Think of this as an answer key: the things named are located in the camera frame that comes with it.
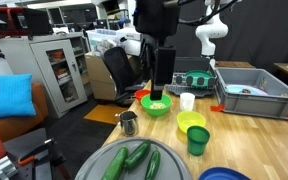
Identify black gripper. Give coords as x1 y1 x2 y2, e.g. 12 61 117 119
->
132 0 182 101

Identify green plate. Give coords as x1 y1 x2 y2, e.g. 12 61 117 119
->
184 69 216 90

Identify light blue plate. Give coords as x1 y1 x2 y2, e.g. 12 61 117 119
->
225 84 269 97

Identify round grey tray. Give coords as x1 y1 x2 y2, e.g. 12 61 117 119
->
74 137 193 180

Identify long green cucumber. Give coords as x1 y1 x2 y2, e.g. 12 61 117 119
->
100 145 129 180

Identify grey dish rack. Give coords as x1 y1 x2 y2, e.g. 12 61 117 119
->
164 56 217 98

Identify orange plastic bowl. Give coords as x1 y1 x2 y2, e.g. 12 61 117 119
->
133 89 153 103

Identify black office chair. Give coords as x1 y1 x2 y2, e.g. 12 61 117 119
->
103 46 153 108

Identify white food pieces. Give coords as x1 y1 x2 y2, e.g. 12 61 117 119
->
148 102 167 111

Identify white plastic cup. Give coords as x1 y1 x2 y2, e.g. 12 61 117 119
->
179 92 196 112

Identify green plastic bowl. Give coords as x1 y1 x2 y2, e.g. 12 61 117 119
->
140 93 173 118

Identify large beige cardboard box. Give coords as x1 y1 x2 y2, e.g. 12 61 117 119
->
84 53 118 102

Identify clear plastic storage box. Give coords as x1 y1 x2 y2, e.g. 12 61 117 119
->
85 28 143 58

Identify yellow plastic bowl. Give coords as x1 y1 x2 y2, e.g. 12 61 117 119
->
176 110 207 134

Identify stainless steel pitcher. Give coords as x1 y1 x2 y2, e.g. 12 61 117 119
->
113 110 140 137

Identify yellow floor mat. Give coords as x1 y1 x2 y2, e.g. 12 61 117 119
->
83 104 129 126

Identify red tape piece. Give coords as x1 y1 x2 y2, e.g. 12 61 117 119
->
210 104 226 113

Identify wooden background table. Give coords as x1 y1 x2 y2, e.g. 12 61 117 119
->
213 60 257 70

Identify green plastic cup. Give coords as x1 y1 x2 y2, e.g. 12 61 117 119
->
186 125 211 157

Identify grey plastic bin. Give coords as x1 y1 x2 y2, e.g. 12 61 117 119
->
213 67 288 121

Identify black curtain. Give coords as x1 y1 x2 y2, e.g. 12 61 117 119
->
143 0 288 71

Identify grey cabinet with glass door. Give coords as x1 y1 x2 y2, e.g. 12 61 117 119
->
0 32 89 119

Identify blue pillow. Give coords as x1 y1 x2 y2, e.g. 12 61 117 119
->
0 73 37 123

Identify orange sofa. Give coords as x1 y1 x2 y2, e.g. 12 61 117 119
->
0 83 49 144

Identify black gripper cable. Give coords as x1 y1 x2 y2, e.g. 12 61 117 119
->
177 0 239 27

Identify black tool with orange handle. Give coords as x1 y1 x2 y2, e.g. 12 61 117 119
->
17 138 57 168

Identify red machine frame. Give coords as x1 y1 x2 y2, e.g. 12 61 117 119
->
0 7 28 38

